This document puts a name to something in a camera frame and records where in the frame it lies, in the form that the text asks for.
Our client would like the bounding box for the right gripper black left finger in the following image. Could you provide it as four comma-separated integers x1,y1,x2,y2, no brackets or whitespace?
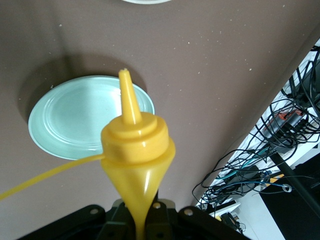
22,199,138,240

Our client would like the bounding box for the black orange power adapter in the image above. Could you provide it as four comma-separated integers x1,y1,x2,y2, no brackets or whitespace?
277,109,310,132

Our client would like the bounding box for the mint green round plate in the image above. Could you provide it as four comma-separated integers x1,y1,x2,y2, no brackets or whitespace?
27,74,155,161

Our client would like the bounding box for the teal cable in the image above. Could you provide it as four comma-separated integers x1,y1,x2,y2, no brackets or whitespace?
216,146,273,182

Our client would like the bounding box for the black table leg pole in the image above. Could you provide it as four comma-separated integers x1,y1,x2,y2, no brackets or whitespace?
271,152,320,217

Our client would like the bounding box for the yellow squeeze mustard bottle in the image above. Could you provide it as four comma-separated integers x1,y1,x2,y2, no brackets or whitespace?
0,67,177,240

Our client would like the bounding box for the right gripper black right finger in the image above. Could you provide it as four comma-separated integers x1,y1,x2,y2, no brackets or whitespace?
145,200,251,240

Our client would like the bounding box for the tangled black cable bundle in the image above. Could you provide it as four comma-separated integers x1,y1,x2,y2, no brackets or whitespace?
191,44,320,227

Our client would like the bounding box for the beige round plate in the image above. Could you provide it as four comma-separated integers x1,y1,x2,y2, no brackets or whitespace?
121,0,173,5

